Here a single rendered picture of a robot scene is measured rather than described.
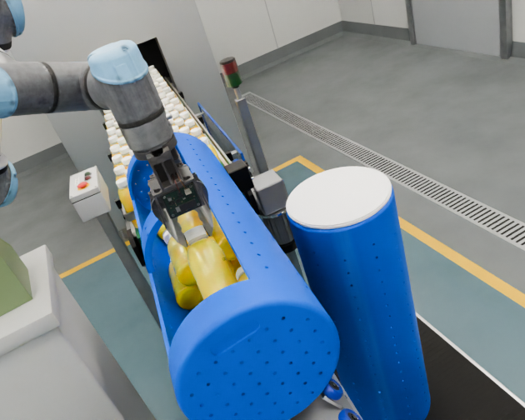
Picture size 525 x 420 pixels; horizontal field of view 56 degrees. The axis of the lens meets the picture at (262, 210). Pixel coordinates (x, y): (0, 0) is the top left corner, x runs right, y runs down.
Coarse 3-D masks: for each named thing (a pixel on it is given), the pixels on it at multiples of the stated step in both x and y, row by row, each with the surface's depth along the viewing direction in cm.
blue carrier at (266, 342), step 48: (192, 144) 140; (144, 192) 152; (240, 192) 120; (144, 240) 110; (240, 240) 90; (240, 288) 77; (288, 288) 79; (192, 336) 74; (240, 336) 76; (288, 336) 78; (336, 336) 82; (192, 384) 76; (240, 384) 79; (288, 384) 83
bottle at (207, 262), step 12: (192, 240) 88; (204, 240) 88; (192, 252) 87; (204, 252) 86; (216, 252) 87; (192, 264) 87; (204, 264) 86; (216, 264) 86; (228, 264) 89; (204, 276) 86; (216, 276) 85; (228, 276) 86; (204, 288) 86; (216, 288) 85
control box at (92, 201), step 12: (96, 168) 176; (72, 180) 173; (84, 180) 169; (96, 180) 167; (72, 192) 164; (84, 192) 162; (96, 192) 163; (72, 204) 162; (84, 204) 163; (96, 204) 165; (108, 204) 168; (84, 216) 165; (96, 216) 166
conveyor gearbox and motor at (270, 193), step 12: (252, 180) 186; (264, 180) 183; (276, 180) 181; (252, 192) 183; (264, 192) 180; (276, 192) 182; (264, 204) 182; (276, 204) 184; (264, 216) 186; (276, 216) 185; (276, 228) 190; (288, 228) 192; (276, 240) 194; (288, 240) 194
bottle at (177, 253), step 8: (168, 240) 119; (168, 248) 116; (176, 248) 113; (184, 248) 112; (176, 256) 111; (184, 256) 109; (176, 264) 109; (184, 264) 107; (176, 272) 108; (184, 272) 108; (184, 280) 109; (192, 280) 110
